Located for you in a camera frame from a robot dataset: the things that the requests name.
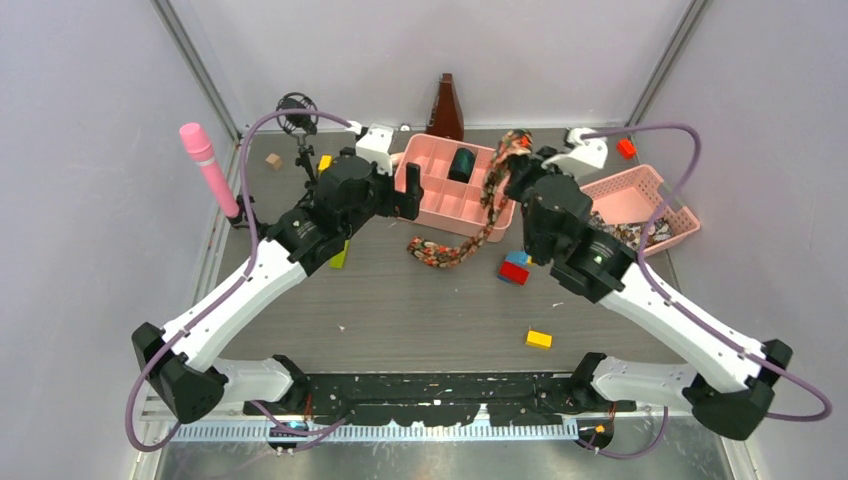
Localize floral patterned necktie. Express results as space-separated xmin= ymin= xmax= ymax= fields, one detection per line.
xmin=407 ymin=129 xmax=533 ymax=268

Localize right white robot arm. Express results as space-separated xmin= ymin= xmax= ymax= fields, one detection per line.
xmin=505 ymin=154 xmax=792 ymax=440

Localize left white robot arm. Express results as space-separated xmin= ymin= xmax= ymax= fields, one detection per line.
xmin=132 ymin=155 xmax=424 ymax=425

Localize patterned ties in basket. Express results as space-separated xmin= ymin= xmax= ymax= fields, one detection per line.
xmin=589 ymin=211 xmax=674 ymax=255

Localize pink divided organizer tray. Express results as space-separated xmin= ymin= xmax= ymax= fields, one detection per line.
xmin=395 ymin=133 xmax=494 ymax=237

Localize dark green rolled tie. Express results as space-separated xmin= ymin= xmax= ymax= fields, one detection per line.
xmin=448 ymin=147 xmax=476 ymax=183

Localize yellow cube block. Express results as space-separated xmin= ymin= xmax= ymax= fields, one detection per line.
xmin=317 ymin=155 xmax=333 ymax=174

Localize lime green building plate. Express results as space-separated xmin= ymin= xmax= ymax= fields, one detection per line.
xmin=329 ymin=240 xmax=350 ymax=269

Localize brown wooden metronome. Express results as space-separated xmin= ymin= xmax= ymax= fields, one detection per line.
xmin=425 ymin=73 xmax=465 ymax=141

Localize blue toy brick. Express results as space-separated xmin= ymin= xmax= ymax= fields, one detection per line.
xmin=505 ymin=250 xmax=532 ymax=267

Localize red toy brick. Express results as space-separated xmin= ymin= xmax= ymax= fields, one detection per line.
xmin=497 ymin=261 xmax=530 ymax=286

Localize black microphone with tripod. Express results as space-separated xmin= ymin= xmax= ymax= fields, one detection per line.
xmin=276 ymin=92 xmax=318 ymax=192

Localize red block far corner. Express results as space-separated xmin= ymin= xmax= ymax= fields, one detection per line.
xmin=616 ymin=138 xmax=637 ymax=159

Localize wooden cube block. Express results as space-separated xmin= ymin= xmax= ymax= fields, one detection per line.
xmin=265 ymin=154 xmax=284 ymax=171

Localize pink perforated basket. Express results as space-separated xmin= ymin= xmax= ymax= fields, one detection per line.
xmin=580 ymin=165 xmax=701 ymax=256

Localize yellow block near front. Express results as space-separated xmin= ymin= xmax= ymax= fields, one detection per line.
xmin=525 ymin=330 xmax=553 ymax=350

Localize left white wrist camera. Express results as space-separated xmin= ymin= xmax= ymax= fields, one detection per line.
xmin=345 ymin=120 xmax=395 ymax=176

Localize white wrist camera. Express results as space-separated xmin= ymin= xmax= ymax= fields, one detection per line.
xmin=541 ymin=127 xmax=609 ymax=179
xmin=345 ymin=120 xmax=395 ymax=176

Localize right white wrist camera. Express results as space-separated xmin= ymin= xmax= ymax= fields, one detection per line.
xmin=541 ymin=127 xmax=609 ymax=179

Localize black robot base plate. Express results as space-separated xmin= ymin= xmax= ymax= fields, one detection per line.
xmin=243 ymin=372 xmax=637 ymax=431

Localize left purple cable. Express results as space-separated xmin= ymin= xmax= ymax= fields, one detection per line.
xmin=124 ymin=110 xmax=362 ymax=458

